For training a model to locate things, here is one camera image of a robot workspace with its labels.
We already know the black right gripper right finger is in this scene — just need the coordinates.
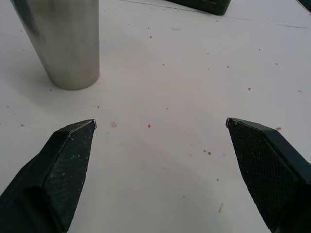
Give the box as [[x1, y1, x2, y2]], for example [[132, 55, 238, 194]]
[[225, 117, 311, 233]]

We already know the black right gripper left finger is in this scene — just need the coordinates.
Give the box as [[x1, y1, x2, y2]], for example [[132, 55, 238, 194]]
[[0, 118, 97, 233]]

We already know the stainless steel cup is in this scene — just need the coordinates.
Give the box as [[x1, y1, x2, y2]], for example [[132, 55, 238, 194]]
[[10, 0, 101, 91]]

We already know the dark green tray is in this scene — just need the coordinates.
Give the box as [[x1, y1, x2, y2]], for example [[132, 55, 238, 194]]
[[165, 0, 233, 16]]

